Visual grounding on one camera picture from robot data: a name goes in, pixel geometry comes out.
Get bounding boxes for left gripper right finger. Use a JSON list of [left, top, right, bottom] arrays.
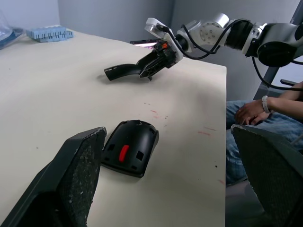
[[230, 124, 303, 227]]

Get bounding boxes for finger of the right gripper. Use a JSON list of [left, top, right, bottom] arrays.
[[136, 50, 164, 72], [139, 60, 170, 80]]

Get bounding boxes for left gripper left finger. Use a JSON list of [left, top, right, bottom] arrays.
[[0, 126, 107, 227]]

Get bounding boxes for black mouse base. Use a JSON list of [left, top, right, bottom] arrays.
[[100, 120, 160, 178]]

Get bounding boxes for seated person's right hand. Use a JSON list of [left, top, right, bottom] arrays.
[[247, 113, 273, 126]]

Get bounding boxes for seated person's left hand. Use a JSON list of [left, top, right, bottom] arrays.
[[234, 100, 265, 126]]

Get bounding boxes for seated person's blue jeans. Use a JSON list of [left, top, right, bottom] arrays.
[[226, 99, 303, 185]]

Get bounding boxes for white wristband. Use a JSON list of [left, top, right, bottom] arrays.
[[261, 95, 272, 114]]

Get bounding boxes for black chair armrest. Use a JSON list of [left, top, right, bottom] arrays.
[[280, 79, 303, 87]]

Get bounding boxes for light blue connector strip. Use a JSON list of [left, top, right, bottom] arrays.
[[26, 25, 74, 43]]

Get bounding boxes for clear bag of blue parts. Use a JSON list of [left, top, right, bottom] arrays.
[[0, 9, 26, 50]]

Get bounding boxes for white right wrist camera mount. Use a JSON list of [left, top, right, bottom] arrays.
[[144, 17, 183, 64]]

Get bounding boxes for grey metal frame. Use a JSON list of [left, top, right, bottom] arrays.
[[252, 0, 303, 101]]

